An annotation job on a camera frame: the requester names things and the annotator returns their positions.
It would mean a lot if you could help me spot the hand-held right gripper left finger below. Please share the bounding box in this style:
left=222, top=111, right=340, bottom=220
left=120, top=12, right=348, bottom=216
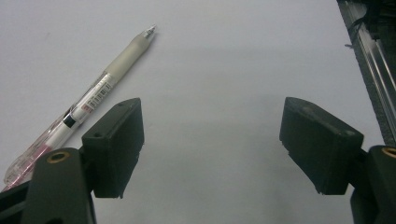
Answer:
left=81, top=97, right=145, bottom=199

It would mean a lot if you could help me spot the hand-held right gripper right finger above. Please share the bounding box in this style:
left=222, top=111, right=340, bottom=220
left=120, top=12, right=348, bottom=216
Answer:
left=279, top=96, right=364, bottom=195

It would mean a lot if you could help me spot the clear pink pen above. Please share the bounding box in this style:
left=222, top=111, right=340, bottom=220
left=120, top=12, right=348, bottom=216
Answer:
left=3, top=24, right=157, bottom=191

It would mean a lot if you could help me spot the black cable tie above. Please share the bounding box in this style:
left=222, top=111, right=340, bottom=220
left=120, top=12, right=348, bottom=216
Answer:
left=345, top=16, right=366, bottom=49

